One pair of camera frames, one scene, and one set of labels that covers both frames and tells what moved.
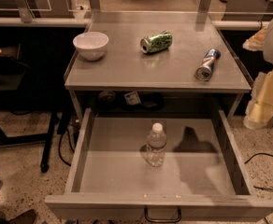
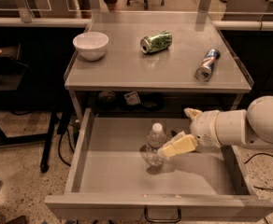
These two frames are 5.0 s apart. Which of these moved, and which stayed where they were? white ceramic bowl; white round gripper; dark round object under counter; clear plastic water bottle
Moved: white round gripper
Stayed: dark round object under counter; white ceramic bowl; clear plastic water bottle
